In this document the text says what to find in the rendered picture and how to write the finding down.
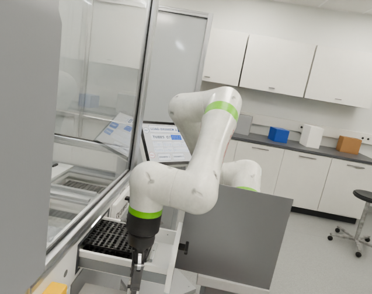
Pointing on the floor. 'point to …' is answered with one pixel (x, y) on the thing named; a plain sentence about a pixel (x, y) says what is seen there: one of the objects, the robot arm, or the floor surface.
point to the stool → (360, 221)
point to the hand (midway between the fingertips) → (132, 292)
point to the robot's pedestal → (225, 286)
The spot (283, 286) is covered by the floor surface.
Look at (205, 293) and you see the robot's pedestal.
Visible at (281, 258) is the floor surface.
